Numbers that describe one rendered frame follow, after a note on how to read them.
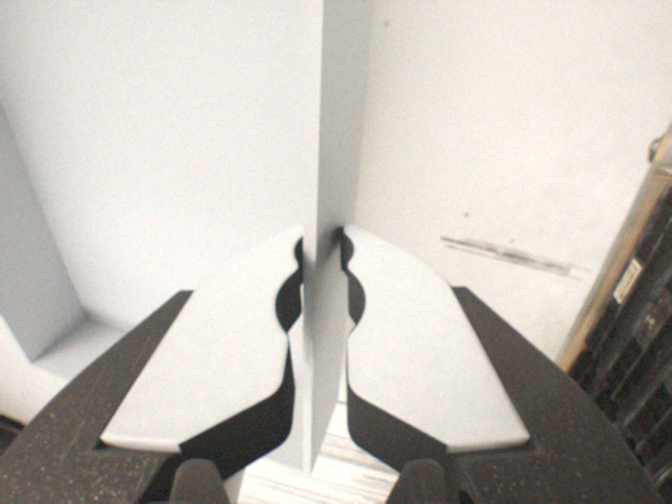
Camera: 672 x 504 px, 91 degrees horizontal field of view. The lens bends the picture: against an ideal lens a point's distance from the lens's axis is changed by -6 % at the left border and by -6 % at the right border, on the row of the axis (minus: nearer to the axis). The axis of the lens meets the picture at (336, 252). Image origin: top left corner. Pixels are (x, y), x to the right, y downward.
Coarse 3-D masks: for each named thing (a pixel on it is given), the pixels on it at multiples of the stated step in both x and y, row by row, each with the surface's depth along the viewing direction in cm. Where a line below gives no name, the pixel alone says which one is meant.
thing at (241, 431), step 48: (288, 240) 10; (240, 288) 8; (288, 288) 9; (192, 336) 7; (240, 336) 7; (288, 336) 7; (144, 384) 6; (192, 384) 6; (240, 384) 6; (288, 384) 6; (144, 432) 5; (192, 432) 5; (240, 432) 6; (288, 432) 7; (240, 480) 8
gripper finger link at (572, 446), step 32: (480, 320) 7; (512, 352) 6; (512, 384) 6; (544, 384) 6; (576, 384) 6; (544, 416) 5; (576, 416) 5; (512, 448) 5; (544, 448) 5; (576, 448) 5; (608, 448) 5; (448, 480) 5; (480, 480) 5; (512, 480) 4; (544, 480) 4; (576, 480) 4; (608, 480) 4; (640, 480) 4
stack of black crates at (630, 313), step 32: (640, 256) 64; (640, 288) 63; (608, 320) 72; (640, 320) 61; (608, 352) 68; (640, 352) 60; (608, 384) 70; (640, 384) 57; (640, 416) 57; (640, 448) 56
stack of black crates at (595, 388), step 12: (588, 348) 79; (576, 360) 82; (588, 360) 78; (576, 372) 82; (588, 372) 77; (588, 384) 76; (600, 384) 71; (600, 396) 71; (600, 408) 69; (612, 408) 67; (612, 420) 66; (624, 432) 61; (636, 456) 58
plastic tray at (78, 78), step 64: (0, 0) 14; (64, 0) 14; (128, 0) 13; (192, 0) 12; (256, 0) 12; (320, 0) 7; (0, 64) 16; (64, 64) 15; (128, 64) 14; (192, 64) 13; (256, 64) 13; (320, 64) 8; (0, 128) 18; (64, 128) 17; (128, 128) 16; (192, 128) 15; (256, 128) 14; (320, 128) 9; (0, 192) 18; (64, 192) 19; (128, 192) 18; (192, 192) 17; (256, 192) 15; (320, 192) 10; (0, 256) 19; (64, 256) 22; (128, 256) 20; (192, 256) 19; (320, 256) 11; (64, 320) 24; (128, 320) 24; (320, 320) 13; (320, 384) 15; (320, 448) 19
